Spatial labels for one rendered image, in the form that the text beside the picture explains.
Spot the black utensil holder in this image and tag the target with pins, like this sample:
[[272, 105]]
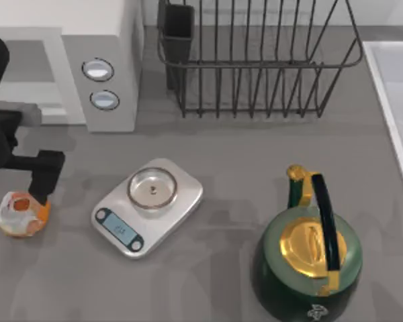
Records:
[[176, 30]]

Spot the pale grey rounded box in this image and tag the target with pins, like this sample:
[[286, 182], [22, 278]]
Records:
[[28, 115]]

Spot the round glass bowl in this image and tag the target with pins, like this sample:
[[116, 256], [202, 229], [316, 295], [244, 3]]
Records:
[[152, 189]]

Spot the round microwave knob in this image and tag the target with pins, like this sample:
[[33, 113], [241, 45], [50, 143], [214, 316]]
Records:
[[97, 69], [104, 100]]

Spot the silver kitchen scale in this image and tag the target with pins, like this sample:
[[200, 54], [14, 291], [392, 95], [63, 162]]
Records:
[[121, 231]]

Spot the green and gold kettle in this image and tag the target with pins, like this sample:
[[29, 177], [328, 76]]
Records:
[[289, 275]]

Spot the orange and white cup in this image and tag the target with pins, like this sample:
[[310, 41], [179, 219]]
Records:
[[18, 218]]

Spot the pale microwave oven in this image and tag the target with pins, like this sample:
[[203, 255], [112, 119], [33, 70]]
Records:
[[117, 110]]

